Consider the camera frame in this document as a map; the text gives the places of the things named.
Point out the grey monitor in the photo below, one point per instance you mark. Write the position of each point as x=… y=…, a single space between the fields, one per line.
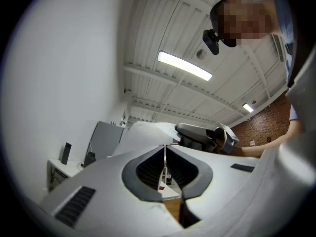
x=106 y=139

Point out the black thermos bottle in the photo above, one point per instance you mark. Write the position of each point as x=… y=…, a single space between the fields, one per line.
x=66 y=154

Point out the black head-mounted camera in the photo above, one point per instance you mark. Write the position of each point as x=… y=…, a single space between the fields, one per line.
x=211 y=42

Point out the person's right forearm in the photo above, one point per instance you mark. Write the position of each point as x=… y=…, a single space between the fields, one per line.
x=259 y=150

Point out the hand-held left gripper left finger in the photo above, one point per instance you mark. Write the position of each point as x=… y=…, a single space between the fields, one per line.
x=103 y=181

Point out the person's head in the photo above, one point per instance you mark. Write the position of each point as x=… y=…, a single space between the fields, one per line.
x=247 y=21

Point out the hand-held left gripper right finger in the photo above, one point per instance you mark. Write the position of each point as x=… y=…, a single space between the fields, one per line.
x=217 y=176

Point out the long ceiling light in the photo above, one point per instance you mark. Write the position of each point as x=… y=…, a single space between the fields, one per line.
x=248 y=107
x=185 y=65

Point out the person's blue shirt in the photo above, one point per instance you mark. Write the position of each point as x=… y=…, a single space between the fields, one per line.
x=284 y=13

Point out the black kettle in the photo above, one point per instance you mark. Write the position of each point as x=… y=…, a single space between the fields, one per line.
x=89 y=160

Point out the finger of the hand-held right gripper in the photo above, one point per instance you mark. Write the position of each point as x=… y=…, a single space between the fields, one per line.
x=195 y=131
x=205 y=144

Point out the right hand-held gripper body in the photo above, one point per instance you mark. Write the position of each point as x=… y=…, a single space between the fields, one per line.
x=227 y=138

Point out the round smoke detector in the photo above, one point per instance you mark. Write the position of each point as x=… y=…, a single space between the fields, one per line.
x=201 y=54

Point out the ceiling air vent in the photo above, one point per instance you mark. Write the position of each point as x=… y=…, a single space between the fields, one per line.
x=279 y=47

